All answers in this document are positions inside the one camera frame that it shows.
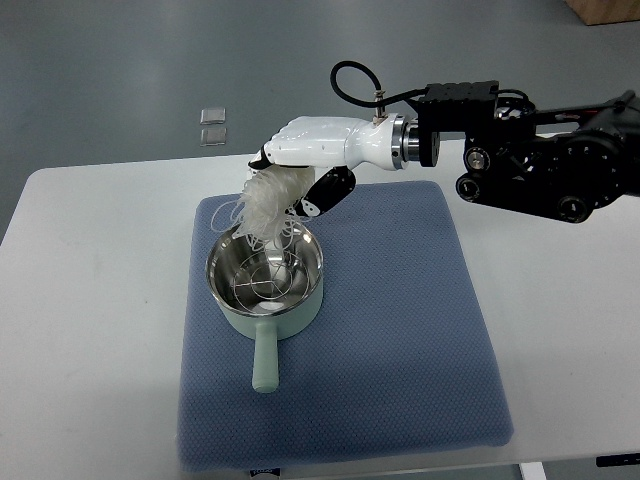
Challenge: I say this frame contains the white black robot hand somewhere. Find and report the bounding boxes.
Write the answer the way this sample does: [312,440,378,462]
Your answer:
[249,114,410,218]

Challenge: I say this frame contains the white vermicelli bundle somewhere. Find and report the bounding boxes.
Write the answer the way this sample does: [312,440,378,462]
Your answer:
[210,165,315,251]

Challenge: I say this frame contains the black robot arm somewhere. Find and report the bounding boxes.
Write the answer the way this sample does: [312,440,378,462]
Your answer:
[404,81,639,223]

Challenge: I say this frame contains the mint green steel pot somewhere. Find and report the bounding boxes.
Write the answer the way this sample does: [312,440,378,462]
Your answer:
[206,224,324,394]

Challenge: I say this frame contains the upper metal floor plate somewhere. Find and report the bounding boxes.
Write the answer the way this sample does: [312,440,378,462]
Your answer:
[200,107,226,125]

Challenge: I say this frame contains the blue quilted mat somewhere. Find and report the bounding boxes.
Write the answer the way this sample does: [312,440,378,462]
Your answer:
[177,181,513,472]

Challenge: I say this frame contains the brown cardboard box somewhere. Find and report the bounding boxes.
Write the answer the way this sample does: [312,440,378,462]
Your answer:
[565,0,640,26]

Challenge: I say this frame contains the white table leg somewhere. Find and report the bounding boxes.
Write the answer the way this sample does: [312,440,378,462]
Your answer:
[519,462,547,480]

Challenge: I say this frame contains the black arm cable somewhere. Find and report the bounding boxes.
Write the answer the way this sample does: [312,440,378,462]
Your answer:
[330,60,429,121]

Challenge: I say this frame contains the wire steaming rack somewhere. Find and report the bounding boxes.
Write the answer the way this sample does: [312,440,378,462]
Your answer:
[232,252,309,314]

